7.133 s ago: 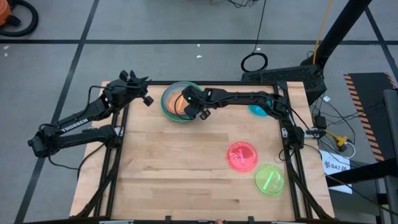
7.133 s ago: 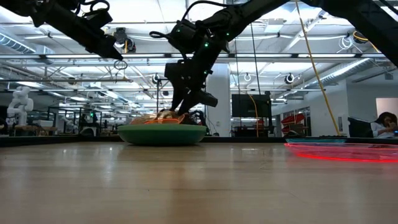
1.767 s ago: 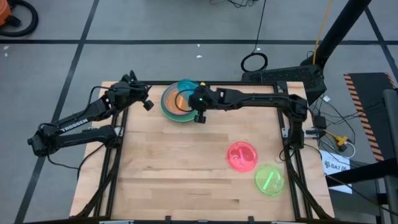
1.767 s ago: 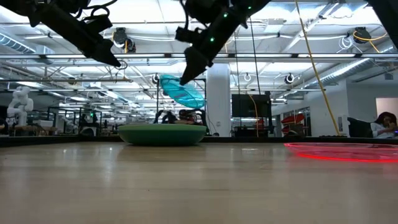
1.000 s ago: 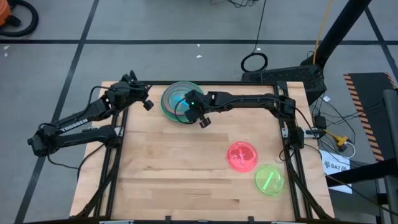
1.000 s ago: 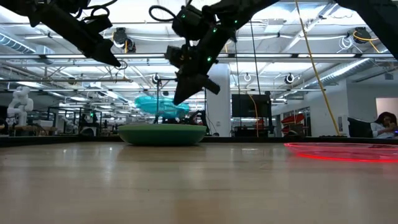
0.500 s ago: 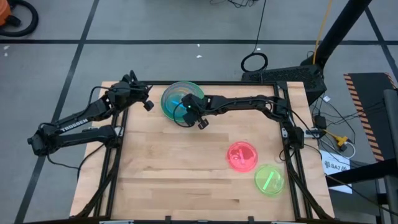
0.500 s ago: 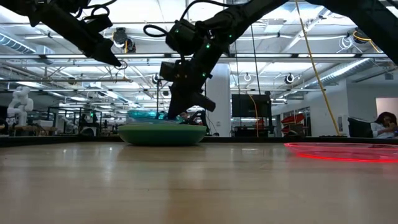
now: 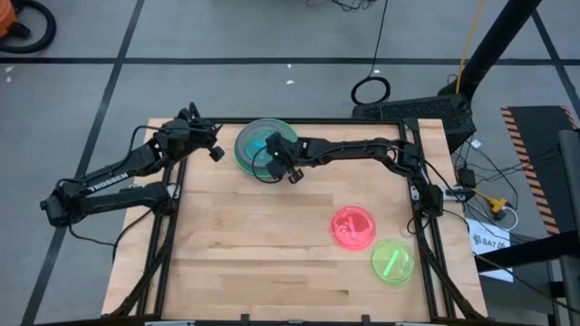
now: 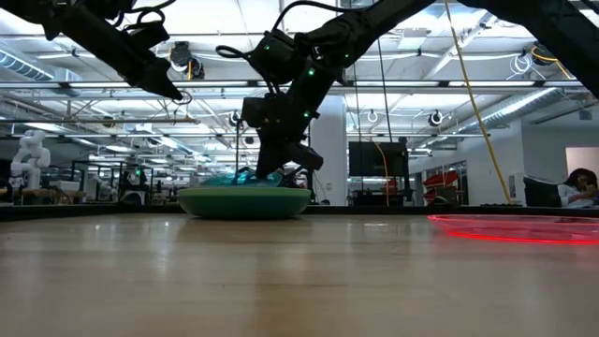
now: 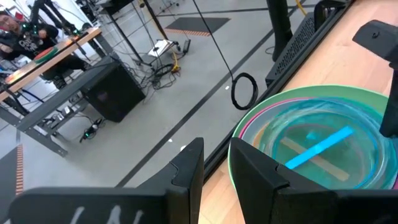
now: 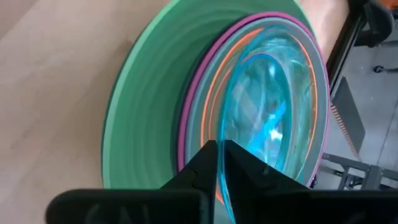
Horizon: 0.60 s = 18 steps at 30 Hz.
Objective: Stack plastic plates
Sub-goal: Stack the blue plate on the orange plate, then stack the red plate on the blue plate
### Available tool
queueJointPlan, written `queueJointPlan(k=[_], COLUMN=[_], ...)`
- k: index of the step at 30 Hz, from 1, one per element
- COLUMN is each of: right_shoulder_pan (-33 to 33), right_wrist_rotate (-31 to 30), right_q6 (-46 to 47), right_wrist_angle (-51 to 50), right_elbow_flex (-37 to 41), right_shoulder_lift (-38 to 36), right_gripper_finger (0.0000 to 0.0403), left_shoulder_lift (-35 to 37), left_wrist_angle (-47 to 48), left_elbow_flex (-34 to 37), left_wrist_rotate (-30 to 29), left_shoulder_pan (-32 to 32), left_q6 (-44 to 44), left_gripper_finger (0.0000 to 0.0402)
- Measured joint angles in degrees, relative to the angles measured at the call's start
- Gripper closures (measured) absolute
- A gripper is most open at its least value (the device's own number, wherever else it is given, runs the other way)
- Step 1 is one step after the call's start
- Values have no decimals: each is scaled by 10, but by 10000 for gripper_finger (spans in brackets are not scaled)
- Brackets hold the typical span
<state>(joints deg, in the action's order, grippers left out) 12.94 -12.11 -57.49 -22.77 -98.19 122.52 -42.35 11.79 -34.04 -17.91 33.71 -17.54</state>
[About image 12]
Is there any orange transparent plastic plate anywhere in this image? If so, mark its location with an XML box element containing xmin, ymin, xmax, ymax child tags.
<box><xmin>200</xmin><ymin>27</ymin><xmax>318</xmax><ymax>205</ymax></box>

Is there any black aluminium table frame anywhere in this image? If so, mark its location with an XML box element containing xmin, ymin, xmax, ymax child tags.
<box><xmin>325</xmin><ymin>0</ymin><xmax>371</xmax><ymax>94</ymax></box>

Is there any grey metal frame stand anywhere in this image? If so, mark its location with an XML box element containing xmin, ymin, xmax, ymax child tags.
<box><xmin>320</xmin><ymin>152</ymin><xmax>398</xmax><ymax>191</ymax></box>

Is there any black rolling chair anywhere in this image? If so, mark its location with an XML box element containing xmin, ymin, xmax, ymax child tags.
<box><xmin>348</xmin><ymin>0</ymin><xmax>398</xmax><ymax>75</ymax></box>

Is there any pink plastic plate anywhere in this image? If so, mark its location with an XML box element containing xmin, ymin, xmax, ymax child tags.
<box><xmin>177</xmin><ymin>11</ymin><xmax>331</xmax><ymax>189</ymax></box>

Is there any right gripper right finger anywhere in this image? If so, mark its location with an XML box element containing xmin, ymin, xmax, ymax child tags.
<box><xmin>223</xmin><ymin>139</ymin><xmax>398</xmax><ymax>224</ymax></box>

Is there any grey-blue plastic plate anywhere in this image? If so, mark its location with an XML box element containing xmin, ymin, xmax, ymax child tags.
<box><xmin>185</xmin><ymin>17</ymin><xmax>330</xmax><ymax>187</ymax></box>

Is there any light green plastic plate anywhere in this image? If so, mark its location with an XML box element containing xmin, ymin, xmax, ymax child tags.
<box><xmin>101</xmin><ymin>0</ymin><xmax>313</xmax><ymax>190</ymax></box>

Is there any blue transparent plastic plate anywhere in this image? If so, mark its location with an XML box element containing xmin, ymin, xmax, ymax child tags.
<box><xmin>216</xmin><ymin>26</ymin><xmax>313</xmax><ymax>224</ymax></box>

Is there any grey panel with orange stripes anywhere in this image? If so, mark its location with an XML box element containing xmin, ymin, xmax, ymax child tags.
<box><xmin>328</xmin><ymin>76</ymin><xmax>366</xmax><ymax>158</ymax></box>

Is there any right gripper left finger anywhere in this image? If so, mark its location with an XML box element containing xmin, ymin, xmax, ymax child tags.
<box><xmin>45</xmin><ymin>139</ymin><xmax>218</xmax><ymax>224</ymax></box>

